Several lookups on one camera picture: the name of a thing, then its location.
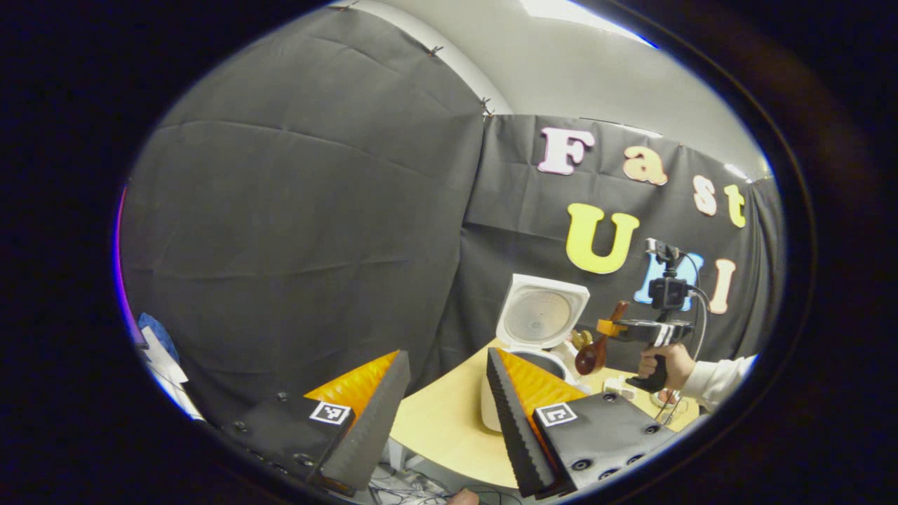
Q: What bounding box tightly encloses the brown wooden spoon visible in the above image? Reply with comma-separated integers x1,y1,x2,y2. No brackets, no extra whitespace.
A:
575,301,631,376

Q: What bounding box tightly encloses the black backdrop cloth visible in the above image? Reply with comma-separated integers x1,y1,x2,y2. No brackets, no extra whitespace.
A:
119,7,786,429

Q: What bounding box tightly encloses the white paper sheet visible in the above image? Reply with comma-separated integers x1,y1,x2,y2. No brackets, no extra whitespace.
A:
140,344,206,422

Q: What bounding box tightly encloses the white rice cooker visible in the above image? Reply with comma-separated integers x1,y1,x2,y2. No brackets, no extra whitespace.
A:
480,274,591,433

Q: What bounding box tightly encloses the blue cloth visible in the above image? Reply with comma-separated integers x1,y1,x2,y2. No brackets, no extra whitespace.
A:
137,312,182,365

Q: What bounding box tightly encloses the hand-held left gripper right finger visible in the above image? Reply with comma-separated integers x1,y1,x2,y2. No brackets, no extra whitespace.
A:
485,346,680,500

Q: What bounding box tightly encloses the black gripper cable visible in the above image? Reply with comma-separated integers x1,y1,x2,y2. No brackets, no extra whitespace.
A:
684,252,711,362

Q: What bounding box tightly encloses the large ceiling light panel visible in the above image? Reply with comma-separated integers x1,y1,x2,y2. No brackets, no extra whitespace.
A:
519,0,660,50

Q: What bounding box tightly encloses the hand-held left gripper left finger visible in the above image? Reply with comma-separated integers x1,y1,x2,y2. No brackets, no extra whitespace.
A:
214,349,413,495

